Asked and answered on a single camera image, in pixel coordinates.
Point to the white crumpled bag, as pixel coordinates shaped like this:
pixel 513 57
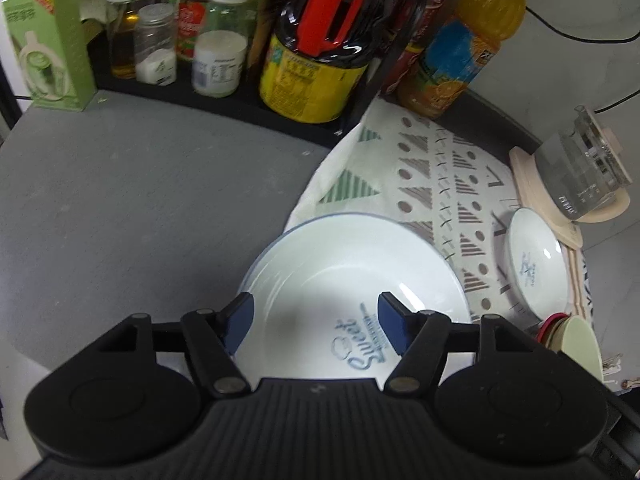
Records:
pixel 92 7

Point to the black metal shelf rack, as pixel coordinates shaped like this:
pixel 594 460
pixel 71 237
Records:
pixel 225 105

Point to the small glass jar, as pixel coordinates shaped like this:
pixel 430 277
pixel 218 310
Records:
pixel 156 45

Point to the large white plate blue print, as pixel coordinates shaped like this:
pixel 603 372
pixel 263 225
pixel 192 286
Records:
pixel 320 280

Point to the red and black bowl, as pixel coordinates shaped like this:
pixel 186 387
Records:
pixel 550 321

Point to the patterned fringed placemat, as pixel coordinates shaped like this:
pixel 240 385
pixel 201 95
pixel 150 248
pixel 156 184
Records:
pixel 425 170

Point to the green carton box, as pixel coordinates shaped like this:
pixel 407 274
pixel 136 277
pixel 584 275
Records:
pixel 47 45

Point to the orange juice bottle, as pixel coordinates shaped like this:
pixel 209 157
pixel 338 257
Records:
pixel 450 60

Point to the small white plate blue print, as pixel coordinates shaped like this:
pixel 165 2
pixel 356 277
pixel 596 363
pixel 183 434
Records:
pixel 535 260

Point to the oil bottle white cap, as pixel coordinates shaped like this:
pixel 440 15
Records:
pixel 125 20

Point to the red label sauce bottle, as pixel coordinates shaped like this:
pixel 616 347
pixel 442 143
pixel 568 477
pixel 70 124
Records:
pixel 189 25

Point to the small white pill bottle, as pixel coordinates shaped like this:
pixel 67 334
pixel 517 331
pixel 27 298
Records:
pixel 217 65

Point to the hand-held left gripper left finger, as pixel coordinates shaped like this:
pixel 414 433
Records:
pixel 240 322

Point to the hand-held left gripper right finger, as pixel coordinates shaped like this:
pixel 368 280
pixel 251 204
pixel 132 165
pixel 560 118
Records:
pixel 392 322

